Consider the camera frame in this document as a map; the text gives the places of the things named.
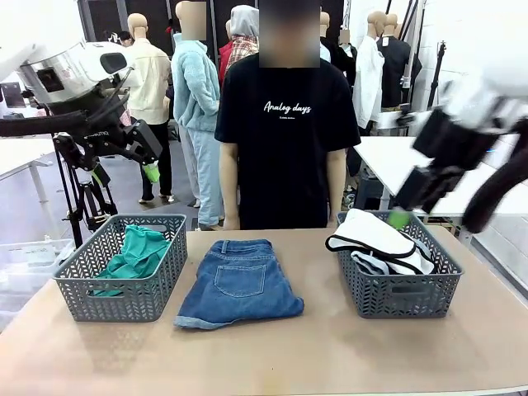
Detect mannequin in plaid hoodie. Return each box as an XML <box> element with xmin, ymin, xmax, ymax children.
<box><xmin>220</xmin><ymin>4</ymin><xmax>261</xmax><ymax>83</ymax></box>

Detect green top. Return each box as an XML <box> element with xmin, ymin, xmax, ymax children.
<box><xmin>93</xmin><ymin>224</ymin><xmax>172</xmax><ymax>297</ymax></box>

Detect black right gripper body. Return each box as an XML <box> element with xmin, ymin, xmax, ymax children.
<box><xmin>413</xmin><ymin>107</ymin><xmax>499</xmax><ymax>171</ymax></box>

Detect light blue denim shorts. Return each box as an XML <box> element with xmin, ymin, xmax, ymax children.
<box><xmin>350</xmin><ymin>237</ymin><xmax>434</xmax><ymax>276</ymax></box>

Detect white shorts black trim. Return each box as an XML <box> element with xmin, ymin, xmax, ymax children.
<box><xmin>324</xmin><ymin>208</ymin><xmax>438</xmax><ymax>276</ymax></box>

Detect clear plastic storage bin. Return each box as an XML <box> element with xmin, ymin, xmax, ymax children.
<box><xmin>0</xmin><ymin>238</ymin><xmax>76</xmax><ymax>331</ymax></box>

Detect person in black t-shirt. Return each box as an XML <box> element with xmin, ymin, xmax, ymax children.
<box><xmin>214</xmin><ymin>0</ymin><xmax>362</xmax><ymax>231</ymax></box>

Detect black right arm cable sleeve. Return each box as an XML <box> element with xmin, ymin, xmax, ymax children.
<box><xmin>461</xmin><ymin>123</ymin><xmax>528</xmax><ymax>234</ymax></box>

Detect grey plastic lattice basket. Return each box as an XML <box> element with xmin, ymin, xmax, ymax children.
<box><xmin>53</xmin><ymin>213</ymin><xmax>189</xmax><ymax>323</ymax></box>
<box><xmin>336</xmin><ymin>210</ymin><xmax>464</xmax><ymax>319</ymax></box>

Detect mannequin in black shirt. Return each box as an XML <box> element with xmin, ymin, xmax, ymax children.
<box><xmin>377</xmin><ymin>12</ymin><xmax>422</xmax><ymax>109</ymax></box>

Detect black stand poles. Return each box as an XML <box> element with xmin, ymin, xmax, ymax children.
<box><xmin>402</xmin><ymin>0</ymin><xmax>427</xmax><ymax>112</ymax></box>

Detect black camera tripod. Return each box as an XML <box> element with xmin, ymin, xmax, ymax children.
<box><xmin>51</xmin><ymin>131</ymin><xmax>119</xmax><ymax>248</ymax></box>

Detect dark blue denim shorts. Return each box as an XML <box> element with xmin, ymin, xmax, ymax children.
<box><xmin>172</xmin><ymin>238</ymin><xmax>305</xmax><ymax>330</ymax></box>

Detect person's left forearm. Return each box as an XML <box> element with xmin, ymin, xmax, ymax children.
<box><xmin>325</xmin><ymin>148</ymin><xmax>347</xmax><ymax>228</ymax></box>

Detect mannequin in dark suit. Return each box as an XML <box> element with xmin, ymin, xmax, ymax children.
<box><xmin>320</xmin><ymin>12</ymin><xmax>356</xmax><ymax>86</ymax></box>

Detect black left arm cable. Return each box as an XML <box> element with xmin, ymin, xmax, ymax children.
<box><xmin>0</xmin><ymin>68</ymin><xmax>135</xmax><ymax>139</ymax></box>

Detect black wall panel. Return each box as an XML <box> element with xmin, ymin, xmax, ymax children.
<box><xmin>0</xmin><ymin>82</ymin><xmax>22</xmax><ymax>108</ymax></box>

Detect mannequin in red top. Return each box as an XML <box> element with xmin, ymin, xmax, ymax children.
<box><xmin>218</xmin><ymin>19</ymin><xmax>233</xmax><ymax>83</ymax></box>

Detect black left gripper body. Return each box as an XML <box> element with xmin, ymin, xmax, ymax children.
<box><xmin>60</xmin><ymin>120</ymin><xmax>134</xmax><ymax>165</ymax></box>

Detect mannequin in blue fleece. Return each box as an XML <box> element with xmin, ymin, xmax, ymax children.
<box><xmin>171</xmin><ymin>0</ymin><xmax>226</xmax><ymax>231</ymax></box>

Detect person's right forearm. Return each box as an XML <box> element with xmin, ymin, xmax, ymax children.
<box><xmin>218</xmin><ymin>142</ymin><xmax>243</xmax><ymax>231</ymax></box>

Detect mannequin in white shirt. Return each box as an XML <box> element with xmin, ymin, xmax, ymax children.
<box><xmin>352</xmin><ymin>11</ymin><xmax>387</xmax><ymax>131</ymax></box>

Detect black crate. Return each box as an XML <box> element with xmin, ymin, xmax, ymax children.
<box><xmin>354</xmin><ymin>172</ymin><xmax>385</xmax><ymax>211</ymax></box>

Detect black light stand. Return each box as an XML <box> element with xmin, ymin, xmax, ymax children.
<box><xmin>427</xmin><ymin>40</ymin><xmax>447</xmax><ymax>109</ymax></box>

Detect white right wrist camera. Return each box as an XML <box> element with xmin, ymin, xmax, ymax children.
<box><xmin>394</xmin><ymin>109</ymin><xmax>432</xmax><ymax>127</ymax></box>

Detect mannequin in cream jacket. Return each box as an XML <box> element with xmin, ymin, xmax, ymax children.
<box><xmin>123</xmin><ymin>12</ymin><xmax>173</xmax><ymax>205</ymax></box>

